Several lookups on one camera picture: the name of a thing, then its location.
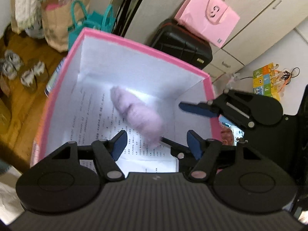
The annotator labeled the teal tote bag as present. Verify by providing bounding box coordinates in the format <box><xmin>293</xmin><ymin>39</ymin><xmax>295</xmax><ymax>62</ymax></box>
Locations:
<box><xmin>67</xmin><ymin>0</ymin><xmax>115</xmax><ymax>50</ymax></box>

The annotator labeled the printed paper sheet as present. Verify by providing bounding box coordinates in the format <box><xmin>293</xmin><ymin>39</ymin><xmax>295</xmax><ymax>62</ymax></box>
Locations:
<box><xmin>63</xmin><ymin>83</ymin><xmax>177</xmax><ymax>175</ymax></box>

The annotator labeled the grey white slipper pair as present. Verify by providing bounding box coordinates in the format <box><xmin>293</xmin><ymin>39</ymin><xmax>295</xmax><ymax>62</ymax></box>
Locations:
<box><xmin>1</xmin><ymin>49</ymin><xmax>49</xmax><ymax>93</ymax></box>

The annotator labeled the brown paper bag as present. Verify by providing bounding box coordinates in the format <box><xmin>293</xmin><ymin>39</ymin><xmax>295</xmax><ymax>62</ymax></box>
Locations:
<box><xmin>41</xmin><ymin>0</ymin><xmax>90</xmax><ymax>52</ymax></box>

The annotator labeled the pink storage box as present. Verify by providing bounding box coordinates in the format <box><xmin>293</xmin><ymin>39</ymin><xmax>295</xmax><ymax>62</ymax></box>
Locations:
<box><xmin>30</xmin><ymin>29</ymin><xmax>221</xmax><ymax>174</ymax></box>

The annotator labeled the purple plush toy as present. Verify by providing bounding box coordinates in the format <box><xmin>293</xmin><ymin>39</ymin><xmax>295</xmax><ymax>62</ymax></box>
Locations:
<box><xmin>110</xmin><ymin>87</ymin><xmax>164</xmax><ymax>147</ymax></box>

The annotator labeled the white knitted garment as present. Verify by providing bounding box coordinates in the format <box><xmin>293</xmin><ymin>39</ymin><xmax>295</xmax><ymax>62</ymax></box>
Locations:
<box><xmin>15</xmin><ymin>0</ymin><xmax>38</xmax><ymax>30</ymax></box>

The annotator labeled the colourful hanging gift bag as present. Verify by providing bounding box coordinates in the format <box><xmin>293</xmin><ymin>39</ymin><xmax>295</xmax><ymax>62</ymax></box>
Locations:
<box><xmin>253</xmin><ymin>63</ymin><xmax>285</xmax><ymax>101</ymax></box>

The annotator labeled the black suitcase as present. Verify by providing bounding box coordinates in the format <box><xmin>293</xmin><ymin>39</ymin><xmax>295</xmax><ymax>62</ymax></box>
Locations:
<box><xmin>149</xmin><ymin>18</ymin><xmax>213</xmax><ymax>69</ymax></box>

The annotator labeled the pink paper shopping bag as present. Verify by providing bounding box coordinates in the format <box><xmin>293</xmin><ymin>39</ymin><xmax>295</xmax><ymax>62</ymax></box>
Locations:
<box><xmin>174</xmin><ymin>0</ymin><xmax>240</xmax><ymax>48</ymax></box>

